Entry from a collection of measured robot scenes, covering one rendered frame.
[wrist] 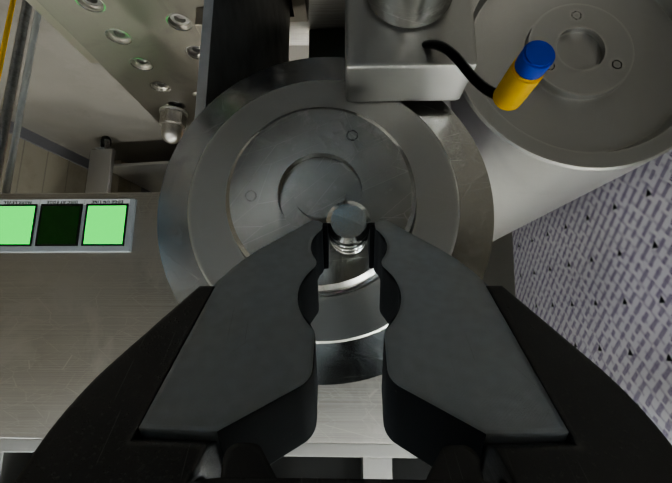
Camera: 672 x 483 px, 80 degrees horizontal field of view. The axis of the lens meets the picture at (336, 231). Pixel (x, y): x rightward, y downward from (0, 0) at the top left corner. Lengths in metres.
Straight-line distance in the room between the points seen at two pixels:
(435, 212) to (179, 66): 0.39
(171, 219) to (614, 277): 0.26
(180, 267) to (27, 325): 0.46
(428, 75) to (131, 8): 0.33
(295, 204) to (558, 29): 0.15
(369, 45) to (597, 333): 0.24
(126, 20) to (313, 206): 0.34
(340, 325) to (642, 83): 0.18
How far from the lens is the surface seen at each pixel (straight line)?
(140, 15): 0.45
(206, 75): 0.22
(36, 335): 0.63
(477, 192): 0.19
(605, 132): 0.22
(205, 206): 0.18
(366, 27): 0.17
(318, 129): 0.17
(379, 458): 0.53
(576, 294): 0.34
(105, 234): 0.59
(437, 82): 0.18
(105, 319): 0.58
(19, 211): 0.66
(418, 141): 0.18
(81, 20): 0.48
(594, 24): 0.24
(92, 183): 3.42
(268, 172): 0.16
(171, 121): 0.59
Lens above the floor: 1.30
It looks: 12 degrees down
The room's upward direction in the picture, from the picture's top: 180 degrees counter-clockwise
